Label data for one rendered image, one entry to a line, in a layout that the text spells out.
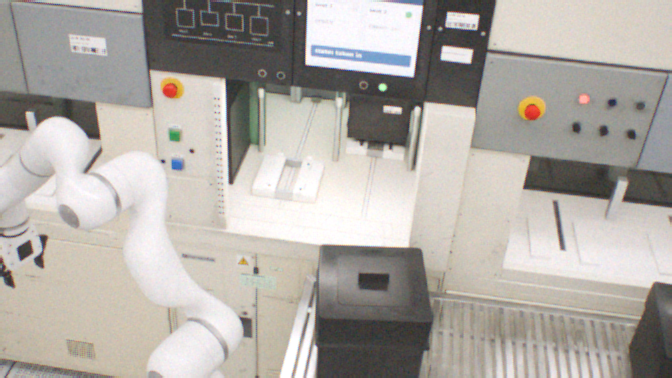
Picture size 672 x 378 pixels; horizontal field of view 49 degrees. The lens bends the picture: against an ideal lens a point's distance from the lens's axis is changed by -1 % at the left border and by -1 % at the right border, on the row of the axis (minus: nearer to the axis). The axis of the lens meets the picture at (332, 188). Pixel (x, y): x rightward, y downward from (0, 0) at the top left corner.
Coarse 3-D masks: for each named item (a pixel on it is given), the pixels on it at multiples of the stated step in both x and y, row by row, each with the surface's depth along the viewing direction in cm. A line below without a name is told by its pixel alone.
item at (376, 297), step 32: (320, 256) 201; (352, 256) 202; (384, 256) 203; (416, 256) 203; (320, 288) 191; (352, 288) 192; (384, 288) 192; (416, 288) 193; (320, 320) 183; (352, 320) 183; (384, 320) 183; (416, 320) 184
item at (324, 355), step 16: (320, 352) 191; (336, 352) 191; (352, 352) 191; (368, 352) 191; (384, 352) 191; (400, 352) 191; (416, 352) 191; (320, 368) 195; (336, 368) 194; (352, 368) 194; (368, 368) 194; (384, 368) 194; (400, 368) 194; (416, 368) 195
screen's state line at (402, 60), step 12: (312, 48) 190; (324, 48) 189; (336, 48) 189; (348, 48) 188; (348, 60) 190; (360, 60) 190; (372, 60) 189; (384, 60) 189; (396, 60) 188; (408, 60) 188
